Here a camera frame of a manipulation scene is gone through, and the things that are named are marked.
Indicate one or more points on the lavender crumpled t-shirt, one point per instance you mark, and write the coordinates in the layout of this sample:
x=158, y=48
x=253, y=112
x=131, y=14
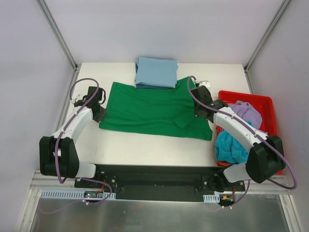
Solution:
x=247, y=112

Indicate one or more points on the right aluminium frame post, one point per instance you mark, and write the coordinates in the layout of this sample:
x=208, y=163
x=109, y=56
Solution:
x=268, y=32

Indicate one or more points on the teal crumpled t-shirt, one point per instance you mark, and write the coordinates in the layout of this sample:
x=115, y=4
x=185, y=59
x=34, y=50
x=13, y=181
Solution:
x=229, y=150

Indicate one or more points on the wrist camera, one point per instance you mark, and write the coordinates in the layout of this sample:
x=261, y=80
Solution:
x=203, y=83
x=74, y=100

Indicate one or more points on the light blue folded t-shirt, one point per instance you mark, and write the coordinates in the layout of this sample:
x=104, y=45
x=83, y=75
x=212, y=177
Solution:
x=155, y=72

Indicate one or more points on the aluminium frame post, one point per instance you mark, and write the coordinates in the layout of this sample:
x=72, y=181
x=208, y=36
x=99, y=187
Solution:
x=57, y=33
x=268, y=32

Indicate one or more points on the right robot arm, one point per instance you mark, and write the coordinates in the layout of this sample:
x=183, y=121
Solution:
x=265, y=158

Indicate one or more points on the left aluminium frame post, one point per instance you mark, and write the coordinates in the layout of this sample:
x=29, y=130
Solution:
x=57, y=33

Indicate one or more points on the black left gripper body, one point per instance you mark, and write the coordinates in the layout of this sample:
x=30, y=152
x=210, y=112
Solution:
x=101, y=113

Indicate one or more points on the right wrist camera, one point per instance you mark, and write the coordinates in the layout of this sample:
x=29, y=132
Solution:
x=203, y=83

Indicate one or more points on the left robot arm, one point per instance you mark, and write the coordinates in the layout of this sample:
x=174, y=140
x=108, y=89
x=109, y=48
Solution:
x=58, y=154

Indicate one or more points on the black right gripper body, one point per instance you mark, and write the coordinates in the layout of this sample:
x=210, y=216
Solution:
x=200, y=112

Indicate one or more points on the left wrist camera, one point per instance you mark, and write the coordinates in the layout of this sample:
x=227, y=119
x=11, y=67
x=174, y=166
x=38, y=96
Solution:
x=74, y=100

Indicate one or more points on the green t-shirt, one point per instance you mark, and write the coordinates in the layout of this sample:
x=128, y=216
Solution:
x=155, y=111

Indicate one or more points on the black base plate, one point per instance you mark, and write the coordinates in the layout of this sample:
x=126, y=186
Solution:
x=160, y=183

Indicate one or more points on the red plastic bin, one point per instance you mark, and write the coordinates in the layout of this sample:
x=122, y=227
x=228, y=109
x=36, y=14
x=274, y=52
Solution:
x=262, y=104

